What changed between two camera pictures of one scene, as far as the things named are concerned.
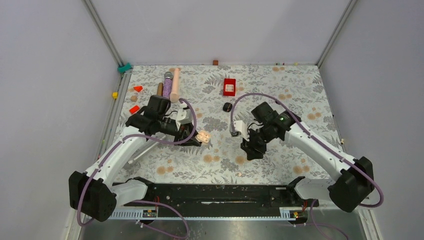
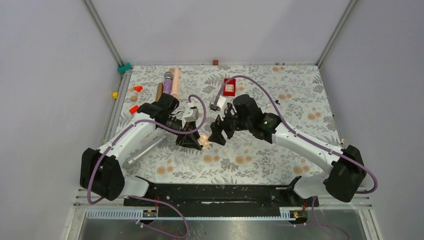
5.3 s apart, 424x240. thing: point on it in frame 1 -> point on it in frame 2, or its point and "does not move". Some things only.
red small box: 229,88 does not move
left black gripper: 184,132 does not move
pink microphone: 174,96 does not move
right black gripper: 249,147 -> 217,128
